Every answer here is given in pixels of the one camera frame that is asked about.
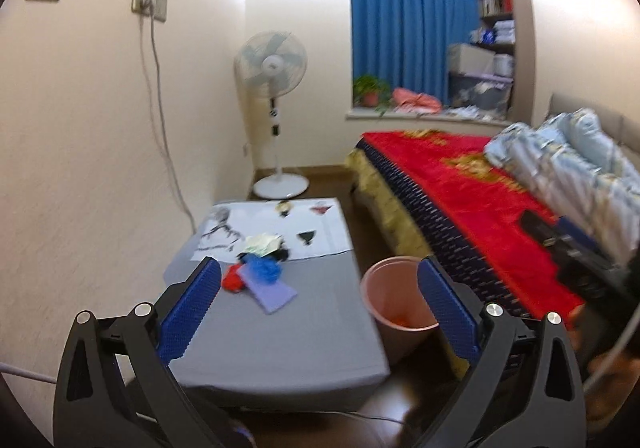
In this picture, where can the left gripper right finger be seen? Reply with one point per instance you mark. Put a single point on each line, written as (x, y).
(523, 386)

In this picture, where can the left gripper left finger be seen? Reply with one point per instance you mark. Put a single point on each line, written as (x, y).
(91, 404)

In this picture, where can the red wrapper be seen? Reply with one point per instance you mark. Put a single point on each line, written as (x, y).
(232, 281)

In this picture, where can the dark brown sock bundle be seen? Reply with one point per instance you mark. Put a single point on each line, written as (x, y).
(281, 255)

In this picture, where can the pink trash bin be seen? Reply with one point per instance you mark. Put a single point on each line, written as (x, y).
(391, 293)

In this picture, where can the person right hand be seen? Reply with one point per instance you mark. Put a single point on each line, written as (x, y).
(611, 391)

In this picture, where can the striped blue quilt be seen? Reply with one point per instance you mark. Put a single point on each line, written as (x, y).
(574, 168)

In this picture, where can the navy star bed sheet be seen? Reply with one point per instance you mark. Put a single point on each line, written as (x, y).
(413, 225)

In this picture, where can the lilac striped cloth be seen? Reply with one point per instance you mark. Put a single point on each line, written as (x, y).
(270, 296)

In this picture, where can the red bed blanket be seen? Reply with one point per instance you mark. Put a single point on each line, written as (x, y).
(485, 203)

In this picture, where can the low grey table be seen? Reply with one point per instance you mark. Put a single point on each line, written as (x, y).
(321, 350)

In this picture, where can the grey storage bin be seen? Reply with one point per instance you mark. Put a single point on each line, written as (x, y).
(489, 93)

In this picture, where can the printed white table mat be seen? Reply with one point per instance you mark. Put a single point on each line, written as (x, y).
(270, 232)

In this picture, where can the cardboard box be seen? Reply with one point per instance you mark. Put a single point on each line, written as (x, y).
(469, 59)

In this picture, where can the pink cloth on sill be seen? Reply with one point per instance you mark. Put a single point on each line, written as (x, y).
(408, 101)

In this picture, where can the wooden shelf unit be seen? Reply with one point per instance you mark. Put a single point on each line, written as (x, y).
(497, 34)

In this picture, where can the potted green plant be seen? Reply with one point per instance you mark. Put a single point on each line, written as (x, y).
(369, 91)

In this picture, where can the blue curtain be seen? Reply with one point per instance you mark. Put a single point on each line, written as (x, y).
(405, 43)

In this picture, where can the white standing fan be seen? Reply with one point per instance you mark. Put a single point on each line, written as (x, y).
(271, 65)

